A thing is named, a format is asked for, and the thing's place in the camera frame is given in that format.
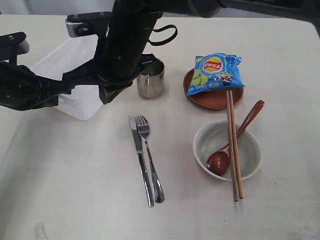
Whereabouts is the steel fork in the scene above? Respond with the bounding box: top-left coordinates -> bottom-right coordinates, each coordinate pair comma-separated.
135,115 -> 165,204

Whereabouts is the pale green ceramic bowl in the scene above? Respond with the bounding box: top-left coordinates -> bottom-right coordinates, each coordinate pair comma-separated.
192,120 -> 263,182

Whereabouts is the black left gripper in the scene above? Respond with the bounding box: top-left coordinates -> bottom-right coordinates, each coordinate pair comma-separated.
0,61 -> 63,111

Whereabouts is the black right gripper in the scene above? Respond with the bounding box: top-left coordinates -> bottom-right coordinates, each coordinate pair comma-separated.
60,53 -> 155,105

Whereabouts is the stainless steel cup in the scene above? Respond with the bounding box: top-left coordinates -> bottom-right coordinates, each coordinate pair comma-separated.
136,58 -> 165,99

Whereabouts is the wooden chopstick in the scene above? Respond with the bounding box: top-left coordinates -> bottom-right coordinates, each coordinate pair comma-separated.
228,90 -> 244,199
226,90 -> 240,202

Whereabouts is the brown wooden spoon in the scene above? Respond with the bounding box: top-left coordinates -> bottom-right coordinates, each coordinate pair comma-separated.
205,100 -> 265,176

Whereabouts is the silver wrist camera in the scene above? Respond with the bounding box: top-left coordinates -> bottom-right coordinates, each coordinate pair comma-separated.
65,11 -> 112,38
0,32 -> 30,65

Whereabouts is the blue chips bag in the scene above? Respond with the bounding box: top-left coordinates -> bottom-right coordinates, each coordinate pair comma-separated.
186,52 -> 245,96

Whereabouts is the brown round plate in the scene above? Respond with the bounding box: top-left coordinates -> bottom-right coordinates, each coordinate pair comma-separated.
183,68 -> 244,110

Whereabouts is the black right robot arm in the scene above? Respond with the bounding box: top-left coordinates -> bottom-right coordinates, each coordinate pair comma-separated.
59,0 -> 320,104

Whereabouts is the white plastic woven basket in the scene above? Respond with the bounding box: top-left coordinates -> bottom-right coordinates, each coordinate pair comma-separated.
31,35 -> 103,121

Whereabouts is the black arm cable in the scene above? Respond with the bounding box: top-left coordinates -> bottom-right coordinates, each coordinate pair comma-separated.
148,24 -> 178,47

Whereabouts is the steel table knife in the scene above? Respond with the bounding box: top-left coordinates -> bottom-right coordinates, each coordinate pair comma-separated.
128,115 -> 155,208

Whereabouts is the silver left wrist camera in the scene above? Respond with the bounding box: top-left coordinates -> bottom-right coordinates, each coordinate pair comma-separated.
0,32 -> 30,65

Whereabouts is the grey backdrop curtain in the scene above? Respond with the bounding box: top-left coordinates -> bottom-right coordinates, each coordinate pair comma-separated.
0,0 -> 114,15

